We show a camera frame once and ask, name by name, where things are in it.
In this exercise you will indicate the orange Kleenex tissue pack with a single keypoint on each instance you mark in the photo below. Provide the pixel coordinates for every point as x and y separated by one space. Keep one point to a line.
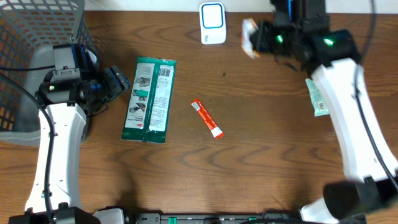
249 27

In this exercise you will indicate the grey plastic mesh basket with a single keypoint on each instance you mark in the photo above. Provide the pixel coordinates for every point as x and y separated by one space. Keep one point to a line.
29 31

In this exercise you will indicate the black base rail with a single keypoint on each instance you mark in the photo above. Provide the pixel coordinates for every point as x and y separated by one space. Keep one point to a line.
199 218

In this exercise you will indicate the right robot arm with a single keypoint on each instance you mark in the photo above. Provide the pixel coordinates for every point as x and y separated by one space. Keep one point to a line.
334 63

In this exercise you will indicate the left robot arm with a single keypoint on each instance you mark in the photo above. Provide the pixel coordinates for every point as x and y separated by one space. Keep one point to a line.
73 90

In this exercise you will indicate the white barcode scanner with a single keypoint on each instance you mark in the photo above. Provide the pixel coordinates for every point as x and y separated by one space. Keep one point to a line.
212 23

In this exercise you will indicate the mint green wipes pack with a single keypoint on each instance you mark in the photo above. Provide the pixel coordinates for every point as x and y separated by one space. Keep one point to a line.
319 106

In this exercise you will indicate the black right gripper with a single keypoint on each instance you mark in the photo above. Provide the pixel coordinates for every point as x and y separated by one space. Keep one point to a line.
270 34

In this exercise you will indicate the green white 3M package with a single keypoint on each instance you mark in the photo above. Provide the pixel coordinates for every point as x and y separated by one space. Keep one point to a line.
148 110

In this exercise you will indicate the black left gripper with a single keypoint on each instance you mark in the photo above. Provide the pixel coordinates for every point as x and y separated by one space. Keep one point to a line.
117 84

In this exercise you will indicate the red snack bar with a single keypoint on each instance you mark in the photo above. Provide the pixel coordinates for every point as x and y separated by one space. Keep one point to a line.
207 118

